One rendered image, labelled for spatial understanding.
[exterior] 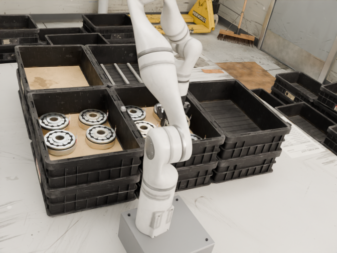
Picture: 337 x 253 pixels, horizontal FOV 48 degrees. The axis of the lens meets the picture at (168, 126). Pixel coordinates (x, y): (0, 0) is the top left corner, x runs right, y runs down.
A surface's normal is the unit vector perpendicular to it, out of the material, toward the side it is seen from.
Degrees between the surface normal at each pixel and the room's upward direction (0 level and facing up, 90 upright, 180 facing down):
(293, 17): 90
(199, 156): 90
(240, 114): 0
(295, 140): 0
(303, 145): 0
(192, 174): 90
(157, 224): 90
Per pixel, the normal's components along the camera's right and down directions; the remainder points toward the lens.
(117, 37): 0.50, 0.55
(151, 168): -0.79, 0.27
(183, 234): 0.16, -0.82
